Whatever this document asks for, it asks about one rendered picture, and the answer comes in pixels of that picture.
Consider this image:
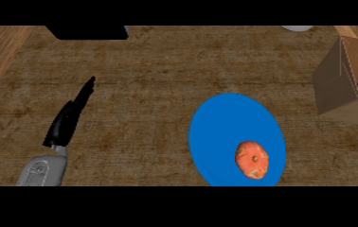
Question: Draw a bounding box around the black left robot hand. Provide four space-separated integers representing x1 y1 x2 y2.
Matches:
42 76 97 148

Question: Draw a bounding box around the blue plate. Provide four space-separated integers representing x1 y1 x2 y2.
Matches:
188 93 287 187

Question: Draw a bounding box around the brown cardboard box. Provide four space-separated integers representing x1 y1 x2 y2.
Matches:
311 26 358 123

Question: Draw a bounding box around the black appliance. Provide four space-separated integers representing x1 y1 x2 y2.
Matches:
45 26 132 42

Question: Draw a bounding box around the pale grey round object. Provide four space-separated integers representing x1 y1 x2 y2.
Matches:
280 26 316 33

